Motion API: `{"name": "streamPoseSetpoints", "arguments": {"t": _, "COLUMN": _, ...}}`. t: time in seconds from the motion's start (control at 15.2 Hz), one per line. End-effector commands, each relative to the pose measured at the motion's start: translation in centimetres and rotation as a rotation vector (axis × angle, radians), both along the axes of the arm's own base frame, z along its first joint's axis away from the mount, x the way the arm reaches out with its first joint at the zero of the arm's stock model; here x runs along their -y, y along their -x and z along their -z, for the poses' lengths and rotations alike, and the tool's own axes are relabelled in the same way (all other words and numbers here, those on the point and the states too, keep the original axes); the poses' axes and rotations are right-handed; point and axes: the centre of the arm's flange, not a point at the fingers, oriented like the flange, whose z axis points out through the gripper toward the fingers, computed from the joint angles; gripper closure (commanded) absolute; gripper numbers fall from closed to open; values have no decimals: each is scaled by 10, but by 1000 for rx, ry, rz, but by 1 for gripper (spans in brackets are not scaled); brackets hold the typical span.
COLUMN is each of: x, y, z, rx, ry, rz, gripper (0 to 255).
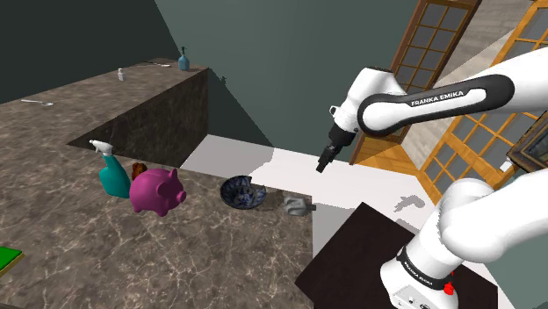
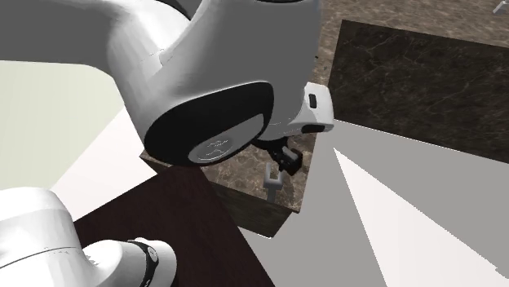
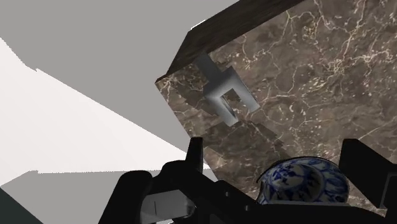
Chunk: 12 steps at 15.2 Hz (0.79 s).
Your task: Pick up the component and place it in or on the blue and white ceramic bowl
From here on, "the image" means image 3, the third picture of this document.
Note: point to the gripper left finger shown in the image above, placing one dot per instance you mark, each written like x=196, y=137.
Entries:
x=178, y=173

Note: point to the grey metal faucet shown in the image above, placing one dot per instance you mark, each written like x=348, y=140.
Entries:
x=217, y=83

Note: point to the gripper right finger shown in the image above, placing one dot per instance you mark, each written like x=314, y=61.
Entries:
x=366, y=170

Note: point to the blue and white patterned bowl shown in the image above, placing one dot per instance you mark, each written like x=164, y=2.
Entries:
x=310, y=183

